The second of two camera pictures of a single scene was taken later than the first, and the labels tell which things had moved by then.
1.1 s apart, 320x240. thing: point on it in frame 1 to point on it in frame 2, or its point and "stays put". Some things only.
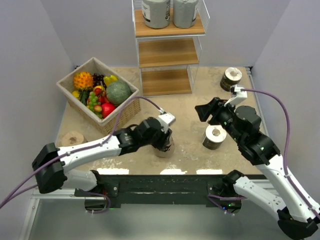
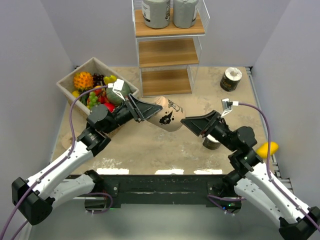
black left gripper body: x=158 y=140 to x=122 y=115
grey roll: x=184 y=13 stays put
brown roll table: x=168 y=153 to x=169 y=118
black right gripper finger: x=204 y=111 to x=202 y=125
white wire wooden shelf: x=168 y=57 stays put
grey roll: x=156 y=13 stays put
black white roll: x=214 y=136 stays put
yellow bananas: x=108 y=79 stays put
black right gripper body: x=224 y=115 to x=221 y=132
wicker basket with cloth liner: x=98 y=93 stays put
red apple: x=107 y=108 stays put
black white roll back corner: x=231 y=76 stays put
